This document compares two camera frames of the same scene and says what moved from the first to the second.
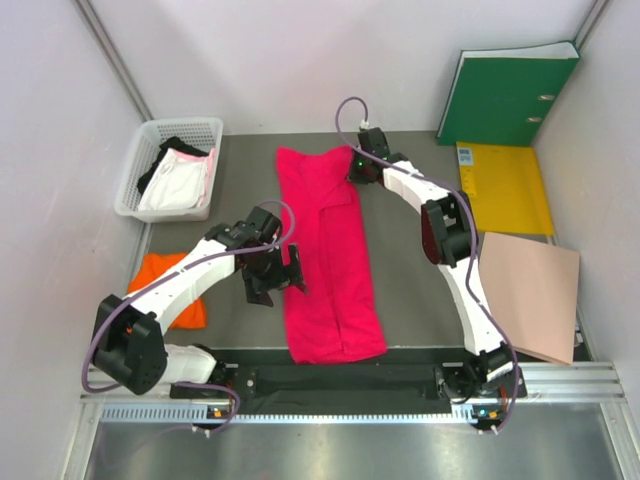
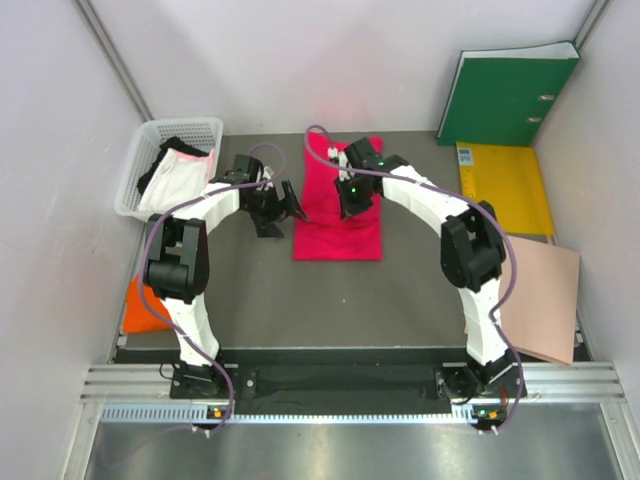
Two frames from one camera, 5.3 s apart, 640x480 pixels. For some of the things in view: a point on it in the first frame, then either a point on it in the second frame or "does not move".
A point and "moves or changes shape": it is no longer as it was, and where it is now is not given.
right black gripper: [353, 174] -> [349, 208]
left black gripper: [285, 275] -> [263, 224]
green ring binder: [505, 96] does not move
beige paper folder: [532, 289] does not move
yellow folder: [506, 187] does not move
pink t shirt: [338, 315] moves or changes shape
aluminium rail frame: [549, 389] does not move
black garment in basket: [175, 144] does not move
